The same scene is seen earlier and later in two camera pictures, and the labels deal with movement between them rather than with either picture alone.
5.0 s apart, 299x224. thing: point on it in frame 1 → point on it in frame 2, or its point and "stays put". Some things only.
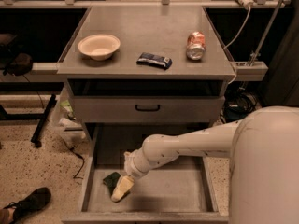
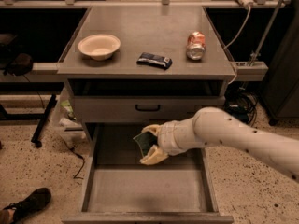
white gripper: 131,165 → 168,137
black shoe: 37,199 stays put
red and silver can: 195,48 stays put
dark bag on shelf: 11,63 stays put
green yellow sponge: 110,181 → 146,141
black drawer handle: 147,109 stays put
